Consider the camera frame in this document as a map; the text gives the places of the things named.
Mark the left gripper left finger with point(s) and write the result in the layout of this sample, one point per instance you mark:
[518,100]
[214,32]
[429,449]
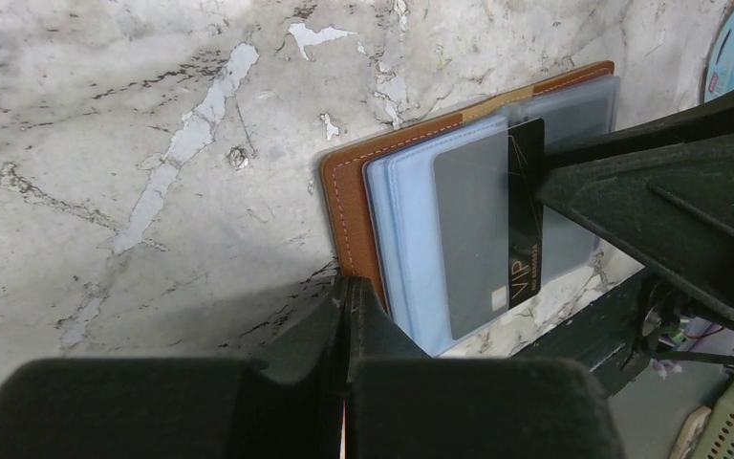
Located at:
[282,402]

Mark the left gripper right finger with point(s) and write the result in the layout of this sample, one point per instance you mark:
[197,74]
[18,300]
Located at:
[402,403]

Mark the black VIP credit card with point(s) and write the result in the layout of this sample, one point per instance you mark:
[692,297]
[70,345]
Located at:
[491,224]

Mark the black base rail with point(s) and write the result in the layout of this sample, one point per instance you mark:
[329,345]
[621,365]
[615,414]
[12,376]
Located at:
[616,335]

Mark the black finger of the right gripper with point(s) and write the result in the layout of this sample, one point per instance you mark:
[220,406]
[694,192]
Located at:
[663,192]

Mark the brown leather card holder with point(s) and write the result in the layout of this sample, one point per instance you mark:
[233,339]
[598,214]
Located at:
[383,205]

